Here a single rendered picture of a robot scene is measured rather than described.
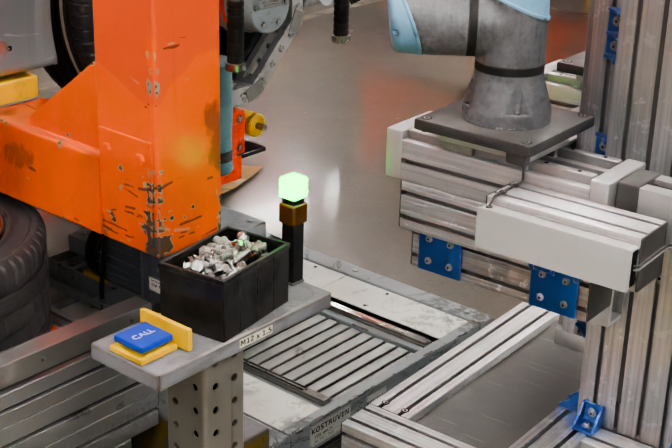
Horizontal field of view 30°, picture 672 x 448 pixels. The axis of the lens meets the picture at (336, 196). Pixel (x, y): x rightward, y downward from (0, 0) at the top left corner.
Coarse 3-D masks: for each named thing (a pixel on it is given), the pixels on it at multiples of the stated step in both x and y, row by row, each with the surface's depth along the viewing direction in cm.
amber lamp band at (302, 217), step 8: (280, 208) 229; (288, 208) 228; (296, 208) 227; (304, 208) 229; (280, 216) 230; (288, 216) 228; (296, 216) 228; (304, 216) 230; (288, 224) 229; (296, 224) 229
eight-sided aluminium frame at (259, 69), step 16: (288, 16) 302; (272, 32) 304; (288, 32) 303; (256, 48) 302; (272, 48) 300; (256, 64) 302; (272, 64) 301; (240, 80) 299; (256, 80) 297; (240, 96) 294; (256, 96) 298
